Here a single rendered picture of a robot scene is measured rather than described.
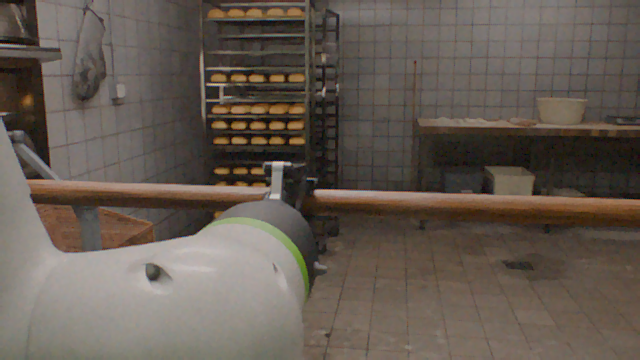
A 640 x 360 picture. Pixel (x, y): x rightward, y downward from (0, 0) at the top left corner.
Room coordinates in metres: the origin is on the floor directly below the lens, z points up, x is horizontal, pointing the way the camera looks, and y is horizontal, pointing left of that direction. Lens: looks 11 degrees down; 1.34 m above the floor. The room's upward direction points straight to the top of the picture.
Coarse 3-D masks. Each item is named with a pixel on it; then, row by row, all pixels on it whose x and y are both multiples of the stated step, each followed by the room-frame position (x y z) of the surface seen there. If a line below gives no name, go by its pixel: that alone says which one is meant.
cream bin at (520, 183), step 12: (492, 168) 5.18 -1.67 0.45; (504, 168) 5.17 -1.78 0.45; (516, 168) 5.15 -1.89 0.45; (492, 180) 4.78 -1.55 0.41; (504, 180) 4.70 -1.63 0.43; (516, 180) 4.69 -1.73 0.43; (528, 180) 4.67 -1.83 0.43; (492, 192) 4.77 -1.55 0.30; (504, 192) 4.70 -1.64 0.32; (516, 192) 4.69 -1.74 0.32; (528, 192) 4.68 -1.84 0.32
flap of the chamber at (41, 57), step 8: (0, 56) 1.89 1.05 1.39; (8, 56) 1.92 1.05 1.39; (16, 56) 1.96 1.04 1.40; (24, 56) 2.01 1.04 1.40; (32, 56) 2.05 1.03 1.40; (40, 56) 2.10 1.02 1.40; (48, 56) 2.15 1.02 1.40; (56, 56) 2.20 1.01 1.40; (0, 64) 2.06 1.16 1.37; (8, 64) 2.10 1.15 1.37; (16, 64) 2.14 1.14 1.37; (24, 64) 2.18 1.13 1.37; (32, 64) 2.23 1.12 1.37
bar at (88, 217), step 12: (12, 132) 1.58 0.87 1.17; (12, 144) 1.59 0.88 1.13; (24, 156) 1.59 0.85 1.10; (36, 156) 1.60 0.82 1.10; (36, 168) 1.58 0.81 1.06; (48, 168) 1.59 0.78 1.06; (60, 180) 1.59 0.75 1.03; (84, 216) 1.55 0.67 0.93; (96, 216) 1.57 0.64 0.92; (84, 228) 1.55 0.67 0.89; (96, 228) 1.57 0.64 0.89; (84, 240) 1.55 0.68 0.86; (96, 240) 1.56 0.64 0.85
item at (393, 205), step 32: (32, 192) 0.65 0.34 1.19; (64, 192) 0.65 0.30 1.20; (96, 192) 0.64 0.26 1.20; (128, 192) 0.64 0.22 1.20; (160, 192) 0.63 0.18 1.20; (192, 192) 0.63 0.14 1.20; (224, 192) 0.63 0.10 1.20; (256, 192) 0.62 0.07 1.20; (320, 192) 0.62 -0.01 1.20; (352, 192) 0.61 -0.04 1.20; (384, 192) 0.61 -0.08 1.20; (576, 224) 0.58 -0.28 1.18; (608, 224) 0.57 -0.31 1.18
